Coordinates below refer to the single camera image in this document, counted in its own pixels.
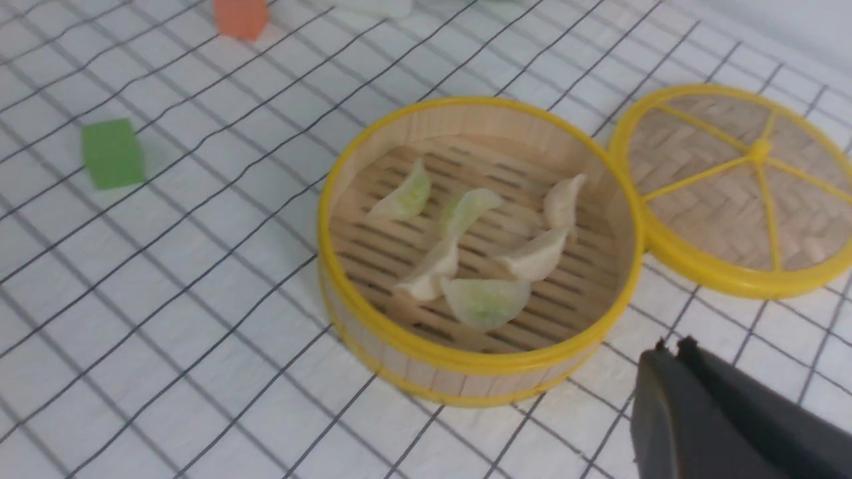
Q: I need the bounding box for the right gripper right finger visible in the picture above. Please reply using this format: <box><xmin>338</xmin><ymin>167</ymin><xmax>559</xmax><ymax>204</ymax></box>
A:
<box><xmin>676</xmin><ymin>337</ymin><xmax>850</xmax><ymax>478</ymax></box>

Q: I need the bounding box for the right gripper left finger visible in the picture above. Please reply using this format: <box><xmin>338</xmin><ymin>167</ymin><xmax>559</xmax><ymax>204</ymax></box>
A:
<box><xmin>630</xmin><ymin>339</ymin><xmax>799</xmax><ymax>478</ymax></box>

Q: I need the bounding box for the white dumpling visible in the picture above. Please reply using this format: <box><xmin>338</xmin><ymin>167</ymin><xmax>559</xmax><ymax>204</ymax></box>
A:
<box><xmin>494</xmin><ymin>228</ymin><xmax>570</xmax><ymax>281</ymax></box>
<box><xmin>392</xmin><ymin>237</ymin><xmax>459</xmax><ymax>302</ymax></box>
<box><xmin>542</xmin><ymin>174</ymin><xmax>588</xmax><ymax>232</ymax></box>

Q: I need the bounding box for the green dumpling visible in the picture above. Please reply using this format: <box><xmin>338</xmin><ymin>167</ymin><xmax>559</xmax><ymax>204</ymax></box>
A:
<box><xmin>439</xmin><ymin>188</ymin><xmax>505</xmax><ymax>239</ymax></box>
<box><xmin>367</xmin><ymin>157</ymin><xmax>432</xmax><ymax>221</ymax></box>
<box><xmin>439</xmin><ymin>279</ymin><xmax>532</xmax><ymax>331</ymax></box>

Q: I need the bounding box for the woven bamboo steamer lid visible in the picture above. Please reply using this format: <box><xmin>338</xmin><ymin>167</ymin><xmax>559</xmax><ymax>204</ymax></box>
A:
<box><xmin>609</xmin><ymin>84</ymin><xmax>851</xmax><ymax>299</ymax></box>

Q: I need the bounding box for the bamboo steamer tray yellow rim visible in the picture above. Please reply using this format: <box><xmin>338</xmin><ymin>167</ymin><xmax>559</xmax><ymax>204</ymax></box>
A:
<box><xmin>317</xmin><ymin>96</ymin><xmax>643</xmax><ymax>407</ymax></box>

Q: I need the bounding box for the white grid-pattern tablecloth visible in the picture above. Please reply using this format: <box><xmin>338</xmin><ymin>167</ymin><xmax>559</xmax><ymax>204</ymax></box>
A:
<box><xmin>1</xmin><ymin>1</ymin><xmax>850</xmax><ymax>478</ymax></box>

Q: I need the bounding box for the orange foam cube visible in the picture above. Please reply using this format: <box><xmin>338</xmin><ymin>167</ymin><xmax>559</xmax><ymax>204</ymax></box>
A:
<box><xmin>212</xmin><ymin>0</ymin><xmax>269</xmax><ymax>41</ymax></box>

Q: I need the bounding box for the green foam cube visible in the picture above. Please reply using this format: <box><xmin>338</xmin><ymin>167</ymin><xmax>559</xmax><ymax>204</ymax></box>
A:
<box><xmin>81</xmin><ymin>118</ymin><xmax>146</xmax><ymax>190</ymax></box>

